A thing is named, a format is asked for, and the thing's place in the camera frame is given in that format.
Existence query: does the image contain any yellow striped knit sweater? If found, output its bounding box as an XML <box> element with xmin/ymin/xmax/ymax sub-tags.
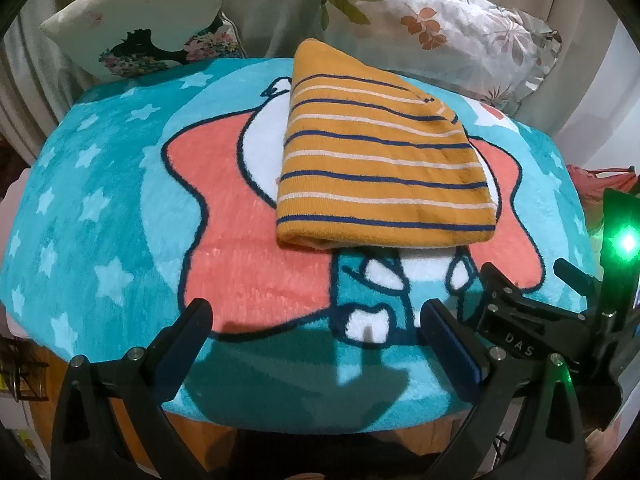
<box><xmin>277</xmin><ymin>39</ymin><xmax>497</xmax><ymax>248</ymax></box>

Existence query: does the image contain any red cloth at bedside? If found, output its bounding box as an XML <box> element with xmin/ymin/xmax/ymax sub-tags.
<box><xmin>566</xmin><ymin>165</ymin><xmax>639</xmax><ymax>209</ymax></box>

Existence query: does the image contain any turquoise cartoon fleece blanket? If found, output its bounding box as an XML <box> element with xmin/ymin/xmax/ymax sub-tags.
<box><xmin>1</xmin><ymin>58</ymin><xmax>597</xmax><ymax>432</ymax></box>

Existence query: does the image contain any white leaf print pillow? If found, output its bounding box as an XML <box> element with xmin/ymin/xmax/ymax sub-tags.
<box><xmin>320</xmin><ymin>0</ymin><xmax>562</xmax><ymax>114</ymax></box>

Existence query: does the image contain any white pillow with black bird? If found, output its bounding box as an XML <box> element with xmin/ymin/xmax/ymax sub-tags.
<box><xmin>41</xmin><ymin>0</ymin><xmax>245</xmax><ymax>81</ymax></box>

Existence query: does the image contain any wooden bed frame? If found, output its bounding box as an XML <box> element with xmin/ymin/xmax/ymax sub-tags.
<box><xmin>29</xmin><ymin>344</ymin><xmax>464</xmax><ymax>470</ymax></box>

